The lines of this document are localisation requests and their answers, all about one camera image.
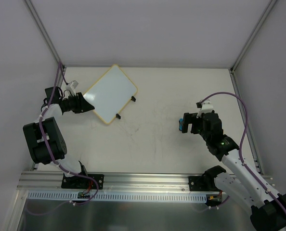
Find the white slotted cable duct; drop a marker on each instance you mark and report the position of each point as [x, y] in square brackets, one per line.
[120, 196]

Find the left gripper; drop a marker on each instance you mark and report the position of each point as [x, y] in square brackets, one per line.
[78, 103]

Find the blue whiteboard eraser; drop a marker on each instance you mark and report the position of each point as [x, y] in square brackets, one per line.
[181, 123]

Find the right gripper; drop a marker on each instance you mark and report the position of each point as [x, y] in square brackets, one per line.
[194, 123]

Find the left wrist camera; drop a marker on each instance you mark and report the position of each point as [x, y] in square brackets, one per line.
[71, 87]

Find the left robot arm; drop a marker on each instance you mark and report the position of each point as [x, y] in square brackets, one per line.
[46, 144]

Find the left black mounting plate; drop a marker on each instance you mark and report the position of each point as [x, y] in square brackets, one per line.
[75, 182]

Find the aluminium frame post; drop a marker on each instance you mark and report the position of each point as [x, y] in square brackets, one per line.
[43, 31]
[259, 24]

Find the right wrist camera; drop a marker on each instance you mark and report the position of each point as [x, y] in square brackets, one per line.
[204, 107]

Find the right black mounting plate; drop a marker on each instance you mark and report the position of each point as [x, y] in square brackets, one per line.
[199, 183]

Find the left aluminium frame post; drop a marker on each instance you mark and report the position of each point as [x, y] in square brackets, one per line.
[43, 31]

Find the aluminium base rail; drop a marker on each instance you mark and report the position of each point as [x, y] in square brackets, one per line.
[115, 182]

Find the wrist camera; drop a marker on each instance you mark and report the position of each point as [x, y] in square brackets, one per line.
[204, 107]
[71, 87]

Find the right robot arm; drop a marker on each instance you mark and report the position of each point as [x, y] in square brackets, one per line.
[264, 204]

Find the right aluminium frame post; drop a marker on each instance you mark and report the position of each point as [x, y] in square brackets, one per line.
[259, 24]

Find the yellow framed whiteboard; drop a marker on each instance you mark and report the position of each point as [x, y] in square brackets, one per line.
[110, 94]

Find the black mounting plate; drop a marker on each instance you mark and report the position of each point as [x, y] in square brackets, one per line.
[75, 182]
[199, 183]

